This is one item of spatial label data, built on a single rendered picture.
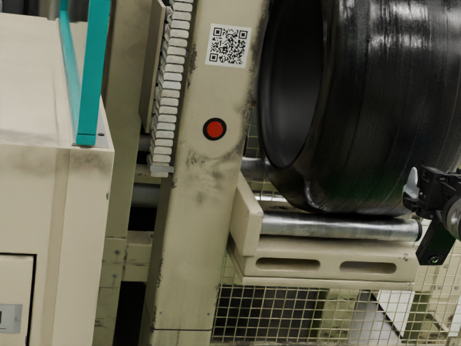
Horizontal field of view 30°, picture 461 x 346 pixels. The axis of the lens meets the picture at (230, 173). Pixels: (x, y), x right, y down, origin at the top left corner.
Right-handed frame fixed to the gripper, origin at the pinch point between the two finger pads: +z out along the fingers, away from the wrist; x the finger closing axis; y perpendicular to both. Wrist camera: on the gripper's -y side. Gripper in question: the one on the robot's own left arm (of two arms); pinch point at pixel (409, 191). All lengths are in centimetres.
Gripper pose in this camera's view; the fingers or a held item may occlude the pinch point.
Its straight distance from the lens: 156.9
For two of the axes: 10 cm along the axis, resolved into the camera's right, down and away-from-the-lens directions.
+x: -9.7, -0.6, -2.5
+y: 1.3, -9.6, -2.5
